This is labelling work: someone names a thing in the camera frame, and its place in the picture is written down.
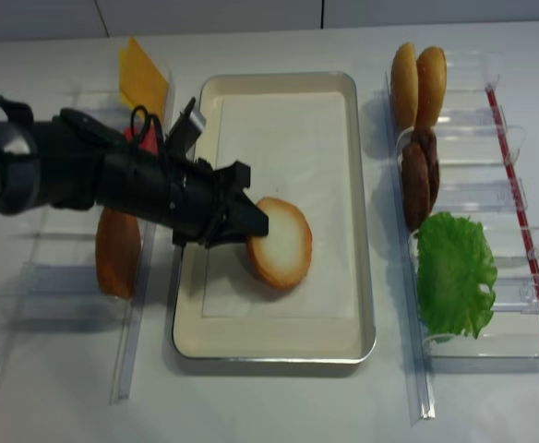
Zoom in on cream metal baking tray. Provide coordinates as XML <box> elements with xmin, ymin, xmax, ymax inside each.
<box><xmin>171</xmin><ymin>72</ymin><xmax>376</xmax><ymax>365</ymax></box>

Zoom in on red tomato slice front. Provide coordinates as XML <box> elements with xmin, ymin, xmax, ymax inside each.
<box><xmin>123</xmin><ymin>126</ymin><xmax>157</xmax><ymax>153</ymax></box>

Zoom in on brown meat patty back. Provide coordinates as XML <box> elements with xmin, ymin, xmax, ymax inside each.
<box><xmin>411</xmin><ymin>126</ymin><xmax>439</xmax><ymax>209</ymax></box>

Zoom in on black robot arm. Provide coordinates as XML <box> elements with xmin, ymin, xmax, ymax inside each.
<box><xmin>0</xmin><ymin>96</ymin><xmax>269</xmax><ymax>248</ymax></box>

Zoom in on golden bun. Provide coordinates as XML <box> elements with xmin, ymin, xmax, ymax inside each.
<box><xmin>390</xmin><ymin>42</ymin><xmax>418</xmax><ymax>129</ymax></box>
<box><xmin>415</xmin><ymin>46</ymin><xmax>447</xmax><ymax>127</ymax></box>

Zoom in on brown meat patty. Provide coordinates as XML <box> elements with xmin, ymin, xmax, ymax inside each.
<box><xmin>401</xmin><ymin>142</ymin><xmax>431</xmax><ymax>233</ymax></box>
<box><xmin>411</xmin><ymin>126</ymin><xmax>439</xmax><ymax>209</ymax></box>

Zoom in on white parchment paper sheet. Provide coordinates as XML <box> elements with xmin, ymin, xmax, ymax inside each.
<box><xmin>203</xmin><ymin>92</ymin><xmax>356</xmax><ymax>318</ymax></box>

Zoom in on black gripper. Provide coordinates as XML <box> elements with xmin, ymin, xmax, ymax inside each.
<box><xmin>96</xmin><ymin>153</ymin><xmax>269</xmax><ymax>247</ymax></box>

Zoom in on red rod on rack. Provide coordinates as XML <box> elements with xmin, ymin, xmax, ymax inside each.
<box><xmin>485</xmin><ymin>85</ymin><xmax>539</xmax><ymax>274</ymax></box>

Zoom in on yellow cheese slice front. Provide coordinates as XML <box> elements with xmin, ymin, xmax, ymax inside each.
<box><xmin>118</xmin><ymin>37</ymin><xmax>169</xmax><ymax>120</ymax></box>

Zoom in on golden bun top left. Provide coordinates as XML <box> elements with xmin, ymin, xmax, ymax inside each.
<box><xmin>390</xmin><ymin>42</ymin><xmax>418</xmax><ymax>129</ymax></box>

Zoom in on bun half white cut face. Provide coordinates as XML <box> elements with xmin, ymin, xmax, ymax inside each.
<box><xmin>246</xmin><ymin>197</ymin><xmax>313</xmax><ymax>290</ymax></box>

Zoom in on clear acrylic rack right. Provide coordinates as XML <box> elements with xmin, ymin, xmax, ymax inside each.
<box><xmin>384</xmin><ymin>51</ymin><xmax>539</xmax><ymax>419</ymax></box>

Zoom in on brown bun half left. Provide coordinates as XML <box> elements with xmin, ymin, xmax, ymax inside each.
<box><xmin>95</xmin><ymin>208</ymin><xmax>141</xmax><ymax>299</ymax></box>

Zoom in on golden bun top right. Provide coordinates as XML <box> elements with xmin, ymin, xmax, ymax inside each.
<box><xmin>415</xmin><ymin>46</ymin><xmax>447</xmax><ymax>127</ymax></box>

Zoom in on clear acrylic rack left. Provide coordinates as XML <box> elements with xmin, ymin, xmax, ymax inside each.
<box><xmin>0</xmin><ymin>68</ymin><xmax>178</xmax><ymax>406</ymax></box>

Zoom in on yellow cheese slice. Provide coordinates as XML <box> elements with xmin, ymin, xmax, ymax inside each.
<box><xmin>118</xmin><ymin>90</ymin><xmax>135</xmax><ymax>109</ymax></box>
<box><xmin>118</xmin><ymin>37</ymin><xmax>169</xmax><ymax>120</ymax></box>

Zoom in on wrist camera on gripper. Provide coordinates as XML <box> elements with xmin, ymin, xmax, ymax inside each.
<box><xmin>164</xmin><ymin>97</ymin><xmax>207</xmax><ymax>158</ymax></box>

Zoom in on brown meat patty front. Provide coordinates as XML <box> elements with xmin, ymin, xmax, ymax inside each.
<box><xmin>401</xmin><ymin>142</ymin><xmax>431</xmax><ymax>233</ymax></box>

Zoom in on yellow cheese slice back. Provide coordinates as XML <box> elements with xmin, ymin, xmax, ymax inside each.
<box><xmin>118</xmin><ymin>90</ymin><xmax>135</xmax><ymax>109</ymax></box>

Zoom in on green lettuce leaf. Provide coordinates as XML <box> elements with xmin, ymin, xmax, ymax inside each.
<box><xmin>416</xmin><ymin>212</ymin><xmax>497</xmax><ymax>338</ymax></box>

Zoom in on clear acrylic rack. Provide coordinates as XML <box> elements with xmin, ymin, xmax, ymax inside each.
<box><xmin>0</xmin><ymin>68</ymin><xmax>178</xmax><ymax>406</ymax></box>
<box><xmin>384</xmin><ymin>51</ymin><xmax>539</xmax><ymax>419</ymax></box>

